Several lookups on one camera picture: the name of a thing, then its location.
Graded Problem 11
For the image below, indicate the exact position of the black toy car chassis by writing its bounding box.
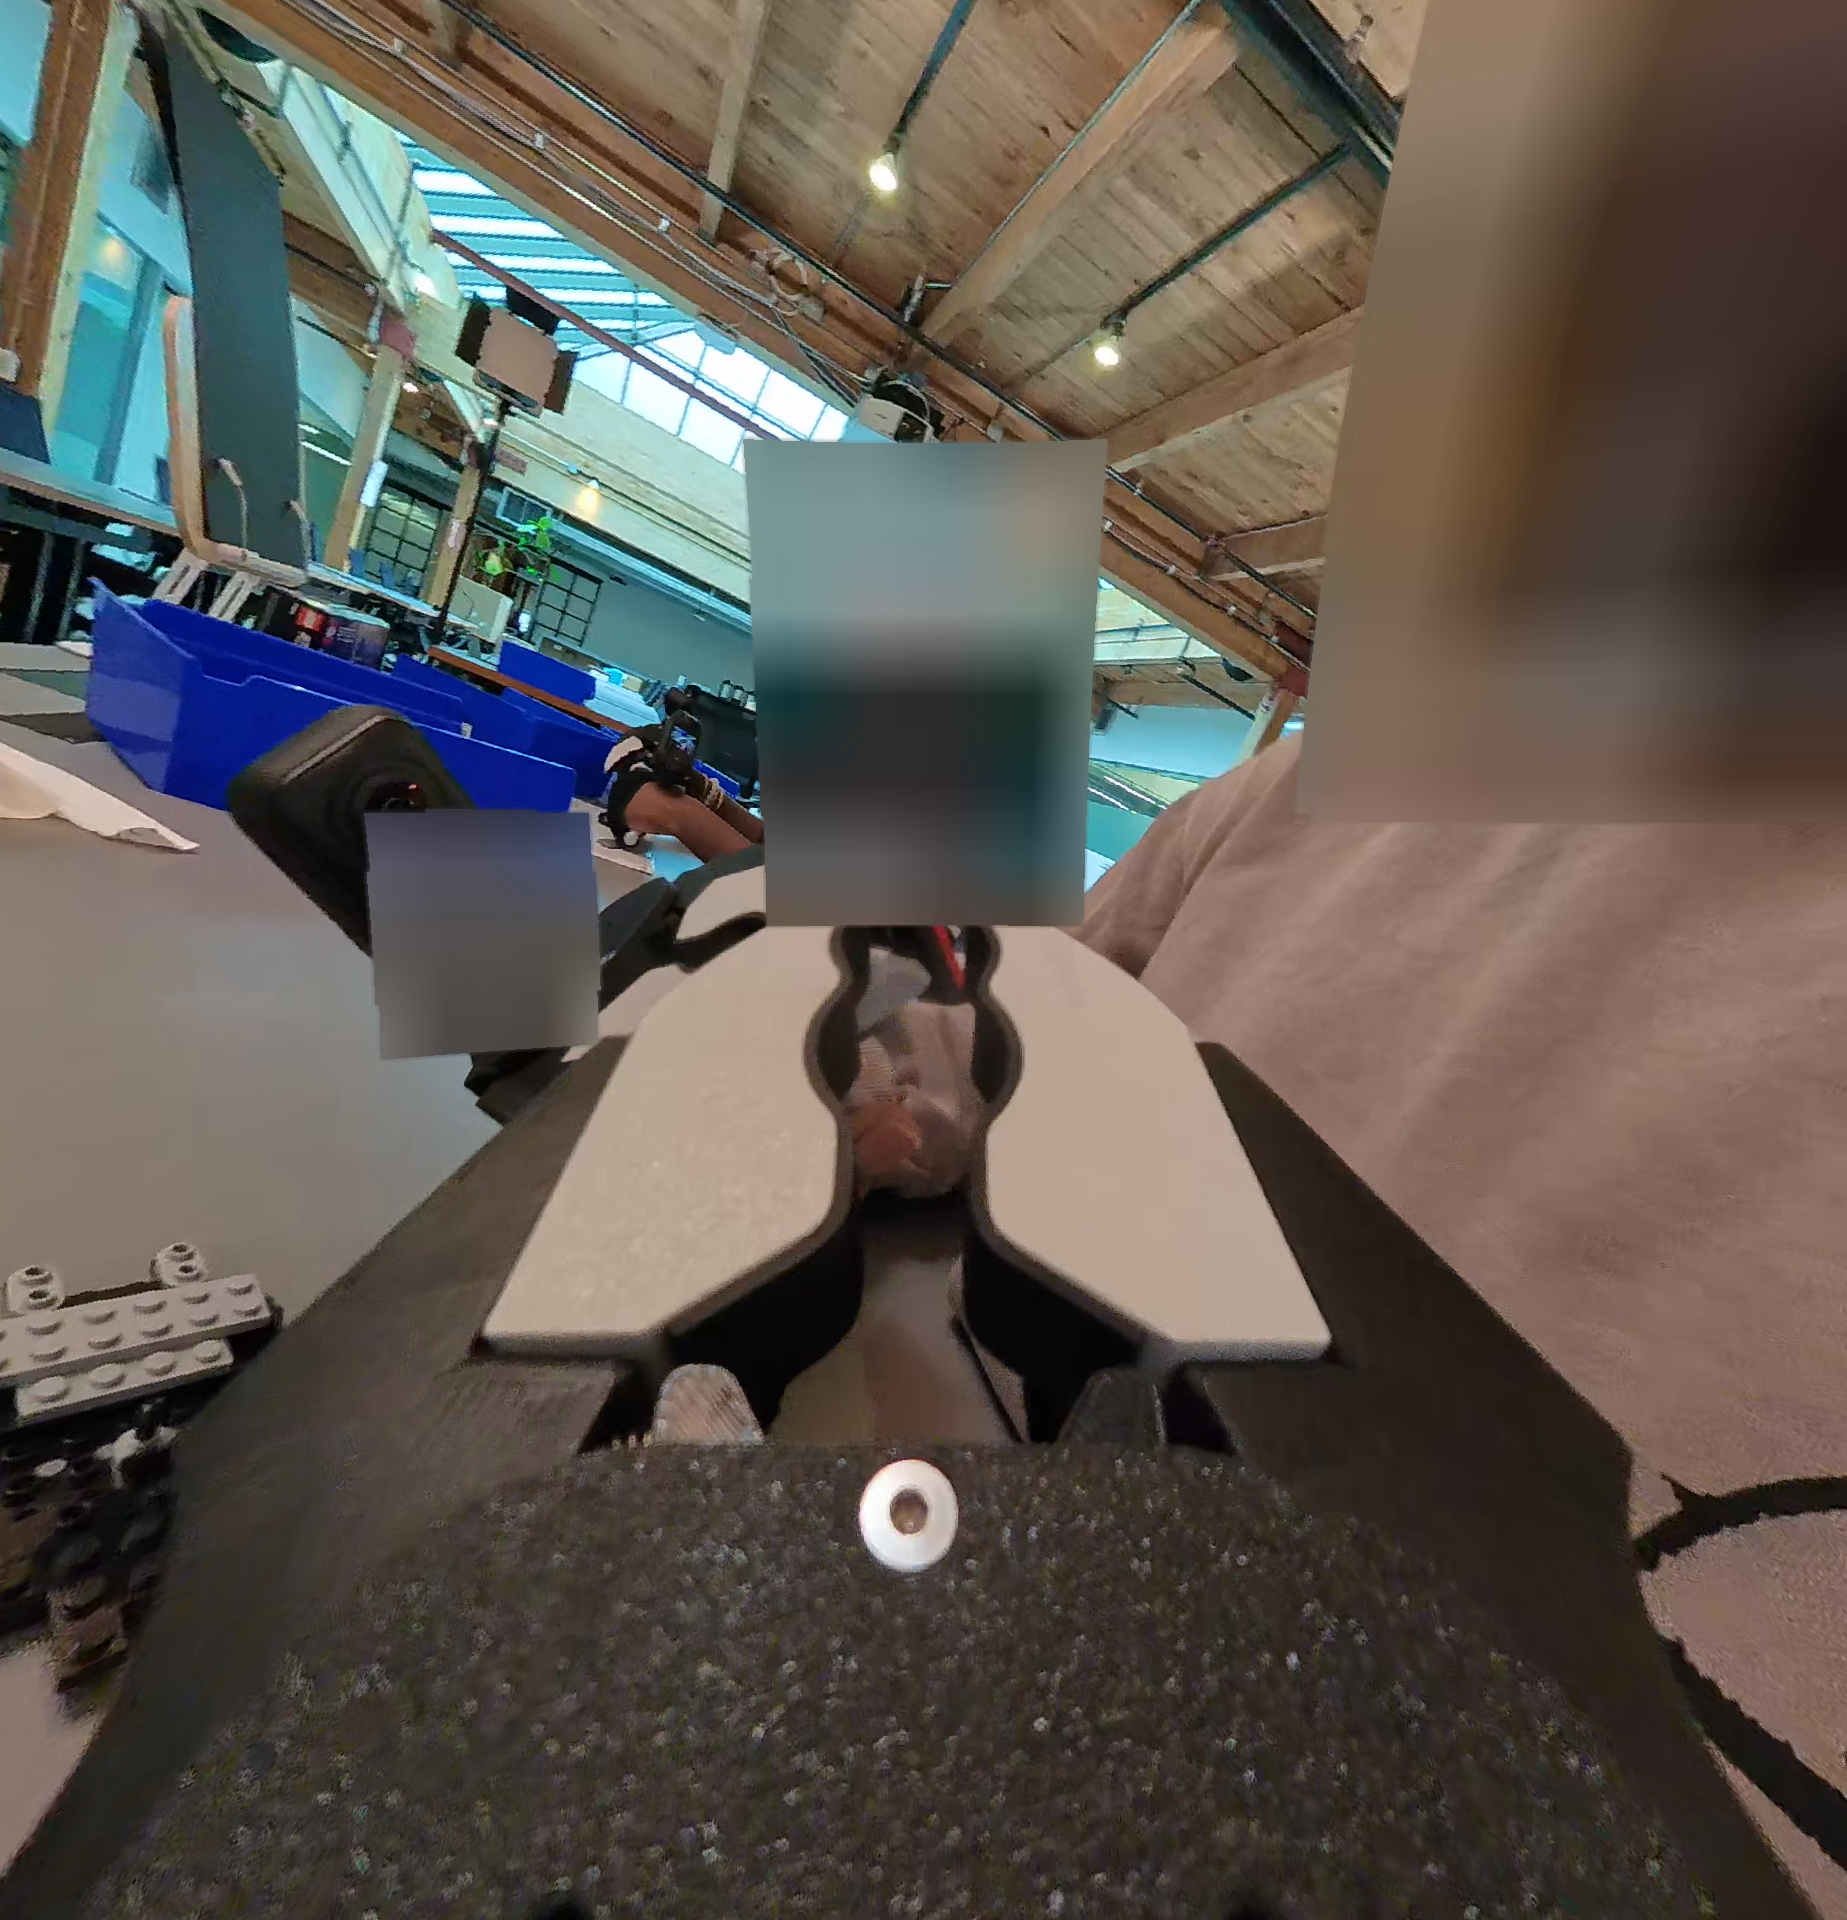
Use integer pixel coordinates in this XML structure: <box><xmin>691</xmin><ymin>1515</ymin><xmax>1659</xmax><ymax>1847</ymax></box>
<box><xmin>0</xmin><ymin>1243</ymin><xmax>284</xmax><ymax>1696</ymax></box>

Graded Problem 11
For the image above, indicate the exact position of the dark leaning board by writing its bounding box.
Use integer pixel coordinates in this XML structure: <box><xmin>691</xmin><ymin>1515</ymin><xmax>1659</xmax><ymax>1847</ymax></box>
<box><xmin>154</xmin><ymin>14</ymin><xmax>313</xmax><ymax>571</ymax></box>

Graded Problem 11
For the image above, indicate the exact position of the another person's forearm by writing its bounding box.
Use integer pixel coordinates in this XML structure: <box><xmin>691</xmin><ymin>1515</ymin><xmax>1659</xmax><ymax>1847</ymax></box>
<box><xmin>611</xmin><ymin>736</ymin><xmax>766</xmax><ymax>865</ymax></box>

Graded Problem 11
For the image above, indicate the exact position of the dark printed box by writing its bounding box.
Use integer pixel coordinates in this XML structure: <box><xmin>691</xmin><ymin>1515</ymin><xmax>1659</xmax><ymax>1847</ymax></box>
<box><xmin>254</xmin><ymin>589</ymin><xmax>394</xmax><ymax>665</ymax></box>

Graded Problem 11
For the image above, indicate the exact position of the studio light panel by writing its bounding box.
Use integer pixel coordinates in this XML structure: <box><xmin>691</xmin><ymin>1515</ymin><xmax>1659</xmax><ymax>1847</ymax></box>
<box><xmin>455</xmin><ymin>290</ymin><xmax>577</xmax><ymax>420</ymax></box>

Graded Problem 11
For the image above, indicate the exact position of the grey desk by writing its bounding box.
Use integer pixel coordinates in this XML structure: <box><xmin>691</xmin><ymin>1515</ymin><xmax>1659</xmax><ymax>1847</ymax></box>
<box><xmin>0</xmin><ymin>636</ymin><xmax>1045</xmax><ymax>1847</ymax></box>

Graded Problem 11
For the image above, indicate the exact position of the blue plastic bin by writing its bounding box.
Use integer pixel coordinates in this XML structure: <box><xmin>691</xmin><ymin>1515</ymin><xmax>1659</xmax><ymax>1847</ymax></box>
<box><xmin>494</xmin><ymin>636</ymin><xmax>631</xmax><ymax>730</ymax></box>
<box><xmin>88</xmin><ymin>576</ymin><xmax>581</xmax><ymax>820</ymax></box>

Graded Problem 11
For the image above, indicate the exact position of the person's right forearm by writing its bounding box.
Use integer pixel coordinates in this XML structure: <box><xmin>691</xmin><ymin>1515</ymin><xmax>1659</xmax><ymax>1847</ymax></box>
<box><xmin>860</xmin><ymin>967</ymin><xmax>987</xmax><ymax>1142</ymax></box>

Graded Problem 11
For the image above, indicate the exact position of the person's beige sweatshirt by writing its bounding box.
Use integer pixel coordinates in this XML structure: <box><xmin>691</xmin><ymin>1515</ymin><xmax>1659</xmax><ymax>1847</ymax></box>
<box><xmin>1079</xmin><ymin>736</ymin><xmax>1847</xmax><ymax>1920</ymax></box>

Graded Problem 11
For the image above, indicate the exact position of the green plant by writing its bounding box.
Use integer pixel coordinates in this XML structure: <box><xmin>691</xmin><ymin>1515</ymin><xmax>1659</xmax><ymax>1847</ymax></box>
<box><xmin>469</xmin><ymin>514</ymin><xmax>568</xmax><ymax>599</ymax></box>

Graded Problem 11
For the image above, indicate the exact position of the person's right hand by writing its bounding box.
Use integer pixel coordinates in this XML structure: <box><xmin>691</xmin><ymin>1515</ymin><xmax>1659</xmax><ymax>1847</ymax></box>
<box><xmin>851</xmin><ymin>1096</ymin><xmax>961</xmax><ymax>1200</ymax></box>

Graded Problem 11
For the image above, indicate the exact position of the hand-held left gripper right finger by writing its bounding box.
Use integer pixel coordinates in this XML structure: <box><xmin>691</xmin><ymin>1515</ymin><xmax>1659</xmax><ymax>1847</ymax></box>
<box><xmin>959</xmin><ymin>926</ymin><xmax>1333</xmax><ymax>1439</ymax></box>

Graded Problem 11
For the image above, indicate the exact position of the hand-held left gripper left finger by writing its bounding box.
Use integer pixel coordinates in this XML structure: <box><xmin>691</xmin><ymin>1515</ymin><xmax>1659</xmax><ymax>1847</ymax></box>
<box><xmin>479</xmin><ymin>921</ymin><xmax>865</xmax><ymax>1427</ymax></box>

